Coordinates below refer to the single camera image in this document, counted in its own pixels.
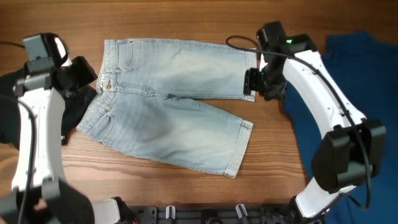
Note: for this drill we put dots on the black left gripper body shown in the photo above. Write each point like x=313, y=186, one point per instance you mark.
x=80, y=72

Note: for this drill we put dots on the black garment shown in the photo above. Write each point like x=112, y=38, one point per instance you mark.
x=75, y=107

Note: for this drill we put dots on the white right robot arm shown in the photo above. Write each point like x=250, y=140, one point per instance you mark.
x=350, y=153

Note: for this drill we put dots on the left arm base joint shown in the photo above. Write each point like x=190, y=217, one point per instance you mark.
x=113, y=211

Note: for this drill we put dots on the light blue denim shorts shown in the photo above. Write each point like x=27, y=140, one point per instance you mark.
x=152, y=103

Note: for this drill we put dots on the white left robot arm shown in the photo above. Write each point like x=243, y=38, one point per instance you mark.
x=40, y=193

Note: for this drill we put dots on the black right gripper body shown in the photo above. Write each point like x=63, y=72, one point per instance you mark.
x=274, y=86

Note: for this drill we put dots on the blue shirt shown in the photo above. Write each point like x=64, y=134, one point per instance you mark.
x=366, y=72

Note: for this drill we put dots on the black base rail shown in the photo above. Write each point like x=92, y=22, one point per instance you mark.
x=238, y=214

